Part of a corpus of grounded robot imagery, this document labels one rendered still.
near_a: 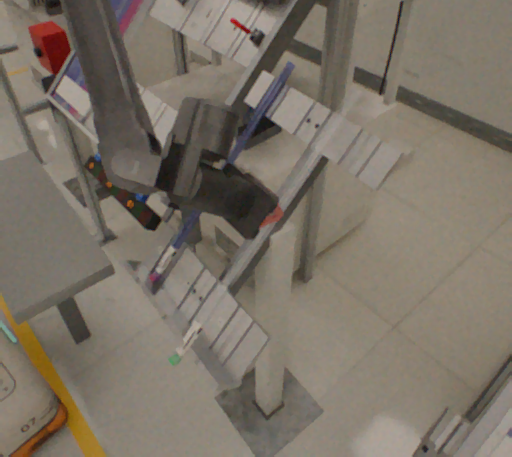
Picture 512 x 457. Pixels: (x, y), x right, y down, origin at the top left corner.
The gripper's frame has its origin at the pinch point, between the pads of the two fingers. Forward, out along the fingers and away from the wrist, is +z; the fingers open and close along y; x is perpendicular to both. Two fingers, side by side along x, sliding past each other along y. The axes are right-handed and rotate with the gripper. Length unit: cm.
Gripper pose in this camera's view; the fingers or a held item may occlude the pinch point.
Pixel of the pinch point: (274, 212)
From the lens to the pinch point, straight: 68.0
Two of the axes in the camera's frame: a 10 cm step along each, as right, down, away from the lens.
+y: -6.2, -5.3, 5.8
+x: -5.4, 8.2, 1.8
